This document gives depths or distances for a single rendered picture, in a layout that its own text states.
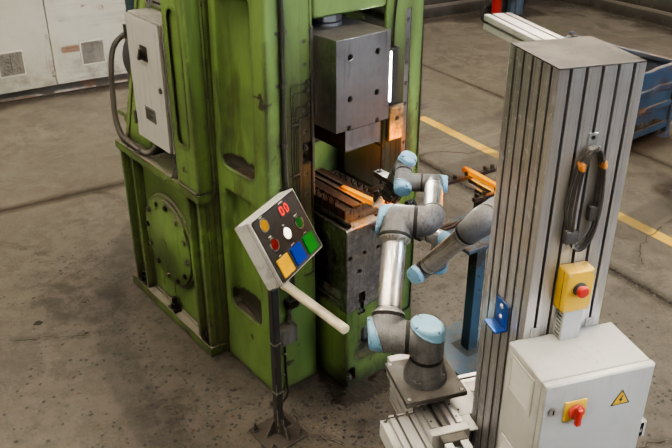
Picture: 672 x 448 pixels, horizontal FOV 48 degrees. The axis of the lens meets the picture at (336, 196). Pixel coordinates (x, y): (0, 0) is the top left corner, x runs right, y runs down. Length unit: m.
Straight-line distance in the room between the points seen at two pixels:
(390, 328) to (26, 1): 6.17
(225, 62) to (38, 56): 4.96
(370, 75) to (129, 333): 2.07
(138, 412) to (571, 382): 2.35
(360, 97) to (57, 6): 5.32
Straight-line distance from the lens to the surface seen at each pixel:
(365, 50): 3.22
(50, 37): 8.24
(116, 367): 4.23
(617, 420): 2.37
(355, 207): 3.46
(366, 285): 3.64
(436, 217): 2.76
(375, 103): 3.33
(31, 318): 4.74
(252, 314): 3.87
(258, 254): 2.93
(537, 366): 2.20
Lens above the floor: 2.58
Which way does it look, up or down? 27 degrees down
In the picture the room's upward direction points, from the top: straight up
